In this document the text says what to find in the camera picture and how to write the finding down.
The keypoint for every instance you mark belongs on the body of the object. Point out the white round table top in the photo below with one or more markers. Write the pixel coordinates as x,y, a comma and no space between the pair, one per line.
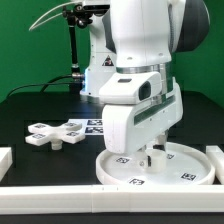
177,165

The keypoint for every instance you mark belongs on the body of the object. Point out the white left fence block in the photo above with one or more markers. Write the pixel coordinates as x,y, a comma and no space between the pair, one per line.
5,160

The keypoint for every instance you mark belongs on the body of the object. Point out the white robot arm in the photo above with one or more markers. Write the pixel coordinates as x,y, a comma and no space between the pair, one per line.
144,33

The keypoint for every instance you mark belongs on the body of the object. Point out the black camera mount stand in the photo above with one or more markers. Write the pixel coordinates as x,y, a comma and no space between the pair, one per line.
77,17

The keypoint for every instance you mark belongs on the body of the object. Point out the white cross-shaped table base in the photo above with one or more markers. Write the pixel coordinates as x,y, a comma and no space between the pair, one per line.
68,132

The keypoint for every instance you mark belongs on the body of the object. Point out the white fiducial marker sheet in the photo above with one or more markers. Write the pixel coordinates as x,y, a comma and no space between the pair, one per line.
89,126

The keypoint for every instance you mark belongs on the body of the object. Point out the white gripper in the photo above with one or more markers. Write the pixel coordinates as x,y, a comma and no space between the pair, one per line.
127,128

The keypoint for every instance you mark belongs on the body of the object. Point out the white front fence rail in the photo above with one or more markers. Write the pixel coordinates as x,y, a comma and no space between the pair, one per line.
106,198

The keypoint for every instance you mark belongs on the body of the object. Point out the white fence block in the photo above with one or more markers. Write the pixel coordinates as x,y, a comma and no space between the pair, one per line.
216,156
5,160

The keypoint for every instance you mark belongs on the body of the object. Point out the white right fence block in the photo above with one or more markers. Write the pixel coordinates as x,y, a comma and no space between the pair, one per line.
216,156

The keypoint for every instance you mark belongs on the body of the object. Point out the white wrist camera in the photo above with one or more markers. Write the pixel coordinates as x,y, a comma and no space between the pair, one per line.
131,89

